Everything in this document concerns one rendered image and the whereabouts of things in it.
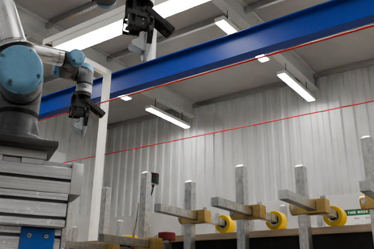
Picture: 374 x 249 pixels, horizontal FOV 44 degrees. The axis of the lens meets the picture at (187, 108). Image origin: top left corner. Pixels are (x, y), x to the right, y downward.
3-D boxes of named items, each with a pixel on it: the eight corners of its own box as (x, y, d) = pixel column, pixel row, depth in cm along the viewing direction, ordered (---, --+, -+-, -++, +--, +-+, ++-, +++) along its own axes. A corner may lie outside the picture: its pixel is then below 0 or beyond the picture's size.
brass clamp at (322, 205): (325, 212, 159) (324, 197, 161) (288, 214, 166) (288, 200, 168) (331, 214, 164) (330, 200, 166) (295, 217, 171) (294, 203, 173)
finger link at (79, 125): (71, 136, 210) (73, 116, 213) (84, 138, 212) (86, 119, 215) (73, 134, 207) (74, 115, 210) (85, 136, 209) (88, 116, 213)
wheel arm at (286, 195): (288, 198, 143) (287, 187, 144) (277, 199, 145) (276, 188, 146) (340, 219, 181) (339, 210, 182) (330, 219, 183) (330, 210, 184)
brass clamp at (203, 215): (203, 221, 186) (203, 208, 188) (176, 223, 193) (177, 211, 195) (211, 223, 191) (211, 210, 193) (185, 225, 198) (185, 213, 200)
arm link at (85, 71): (74, 66, 225) (90, 70, 229) (72, 86, 221) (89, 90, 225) (79, 59, 219) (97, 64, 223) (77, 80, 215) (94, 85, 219)
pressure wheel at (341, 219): (334, 201, 181) (318, 213, 183) (347, 218, 176) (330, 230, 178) (339, 203, 186) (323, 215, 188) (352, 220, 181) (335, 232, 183)
